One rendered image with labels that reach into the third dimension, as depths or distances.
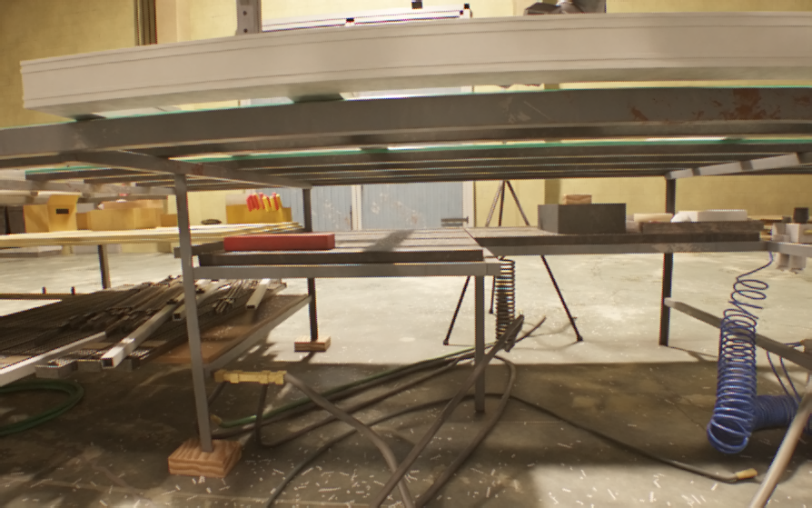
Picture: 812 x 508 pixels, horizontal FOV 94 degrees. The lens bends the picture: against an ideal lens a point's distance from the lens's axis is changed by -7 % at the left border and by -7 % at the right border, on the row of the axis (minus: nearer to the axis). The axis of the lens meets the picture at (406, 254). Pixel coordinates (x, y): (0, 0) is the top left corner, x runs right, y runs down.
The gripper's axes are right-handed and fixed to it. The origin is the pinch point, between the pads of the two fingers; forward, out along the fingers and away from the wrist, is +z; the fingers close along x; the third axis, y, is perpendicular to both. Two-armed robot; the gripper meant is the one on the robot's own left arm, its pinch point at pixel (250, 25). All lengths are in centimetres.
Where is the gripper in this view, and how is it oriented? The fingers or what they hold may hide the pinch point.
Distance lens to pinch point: 68.1
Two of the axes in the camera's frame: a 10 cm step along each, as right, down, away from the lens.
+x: -0.8, 1.2, -9.9
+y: -10.0, 0.2, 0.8
